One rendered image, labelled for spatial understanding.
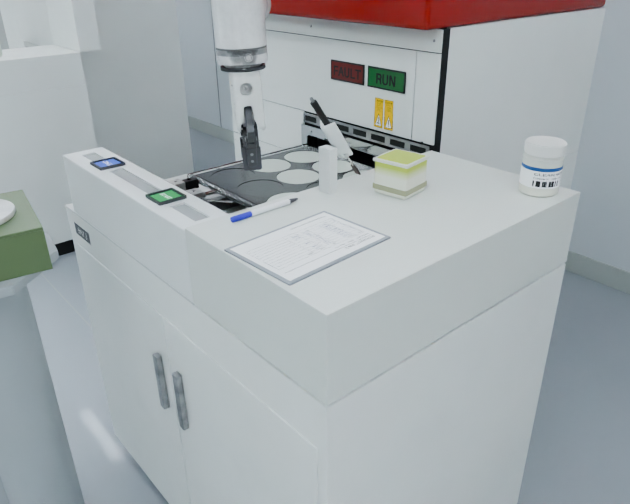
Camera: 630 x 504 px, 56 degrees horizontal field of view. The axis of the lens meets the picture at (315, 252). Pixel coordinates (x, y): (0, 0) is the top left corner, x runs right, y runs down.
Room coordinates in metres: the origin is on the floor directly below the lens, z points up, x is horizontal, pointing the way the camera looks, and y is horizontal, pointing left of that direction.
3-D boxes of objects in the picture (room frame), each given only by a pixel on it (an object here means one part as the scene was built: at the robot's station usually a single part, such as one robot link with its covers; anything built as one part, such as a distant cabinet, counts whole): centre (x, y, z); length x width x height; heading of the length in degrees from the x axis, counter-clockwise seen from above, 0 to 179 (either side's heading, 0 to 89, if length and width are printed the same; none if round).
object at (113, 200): (1.12, 0.36, 0.89); 0.55 x 0.09 x 0.14; 40
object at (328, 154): (1.05, -0.04, 1.03); 0.06 x 0.04 x 0.13; 130
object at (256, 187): (1.31, 0.04, 0.90); 0.34 x 0.34 x 0.01; 40
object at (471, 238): (0.95, -0.14, 0.89); 0.62 x 0.35 x 0.14; 130
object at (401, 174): (1.04, -0.16, 1.00); 0.07 x 0.07 x 0.07; 49
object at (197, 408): (1.18, 0.07, 0.41); 0.96 x 0.64 x 0.82; 40
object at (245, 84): (1.02, 0.11, 1.15); 0.10 x 0.07 x 0.11; 9
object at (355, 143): (1.46, -0.11, 0.89); 0.44 x 0.02 x 0.10; 40
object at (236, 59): (1.02, 0.12, 1.21); 0.09 x 0.08 x 0.03; 9
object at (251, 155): (0.98, 0.11, 1.06); 0.03 x 0.03 x 0.07; 9
